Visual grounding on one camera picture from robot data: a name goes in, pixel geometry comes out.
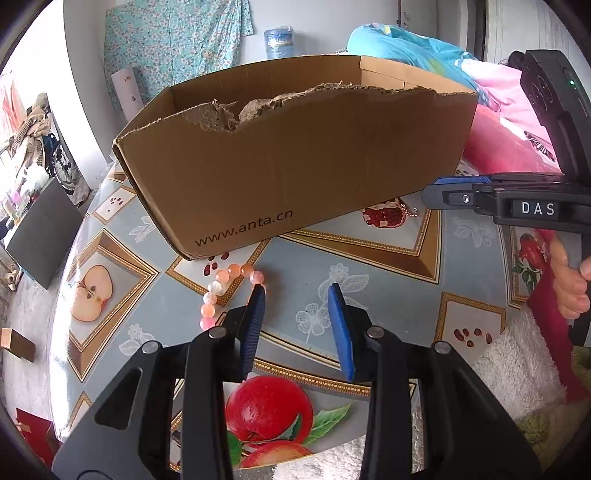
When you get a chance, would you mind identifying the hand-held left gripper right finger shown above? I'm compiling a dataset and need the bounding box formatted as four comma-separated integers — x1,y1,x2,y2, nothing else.
327,282,541,480

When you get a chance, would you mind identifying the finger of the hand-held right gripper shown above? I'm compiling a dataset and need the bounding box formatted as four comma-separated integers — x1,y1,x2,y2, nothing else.
421,184,497,213
436,174,494,186

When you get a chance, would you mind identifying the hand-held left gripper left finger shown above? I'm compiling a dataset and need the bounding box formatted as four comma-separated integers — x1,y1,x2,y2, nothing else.
52,284,267,480

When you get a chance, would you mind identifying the pink orange bead bracelet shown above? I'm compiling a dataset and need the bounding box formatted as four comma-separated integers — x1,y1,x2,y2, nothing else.
200,263,269,330

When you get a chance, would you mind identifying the torn cardboard box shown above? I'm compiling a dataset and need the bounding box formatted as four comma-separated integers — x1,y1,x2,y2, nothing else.
113,54,478,261

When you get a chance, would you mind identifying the person's right forearm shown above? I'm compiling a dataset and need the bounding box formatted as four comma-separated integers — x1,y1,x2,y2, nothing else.
475,277,591,444

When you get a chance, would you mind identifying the person's right hand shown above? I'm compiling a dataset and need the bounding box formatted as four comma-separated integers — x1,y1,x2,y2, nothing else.
549,237,591,319

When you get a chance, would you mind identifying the blue quilt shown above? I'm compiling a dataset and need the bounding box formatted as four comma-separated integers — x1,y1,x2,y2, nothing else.
346,24,490,107

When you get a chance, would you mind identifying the white door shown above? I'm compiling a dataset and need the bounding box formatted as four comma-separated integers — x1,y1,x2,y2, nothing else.
394,0,439,40

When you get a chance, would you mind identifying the labelled water bottle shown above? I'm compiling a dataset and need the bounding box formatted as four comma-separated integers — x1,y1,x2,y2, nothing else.
263,26,297,61

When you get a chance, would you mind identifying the grey cabinet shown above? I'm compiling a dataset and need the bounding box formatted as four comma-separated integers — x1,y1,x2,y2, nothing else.
4,176,85,291

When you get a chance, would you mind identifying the small brown cardboard box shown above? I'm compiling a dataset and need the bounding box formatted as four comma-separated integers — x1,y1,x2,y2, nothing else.
0,328,37,363

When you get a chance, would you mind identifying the red paper bag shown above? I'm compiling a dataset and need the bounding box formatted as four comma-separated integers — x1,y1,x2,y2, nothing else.
13,407,61,468

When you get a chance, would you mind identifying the wheelchair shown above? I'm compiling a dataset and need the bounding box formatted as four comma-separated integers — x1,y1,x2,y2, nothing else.
43,133,81,195

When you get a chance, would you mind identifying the pile of beige clothes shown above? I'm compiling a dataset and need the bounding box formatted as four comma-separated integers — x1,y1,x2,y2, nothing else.
16,92,51,153

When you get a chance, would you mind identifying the floral wall cloth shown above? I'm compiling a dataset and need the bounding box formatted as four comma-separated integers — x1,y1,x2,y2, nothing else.
104,0,254,109

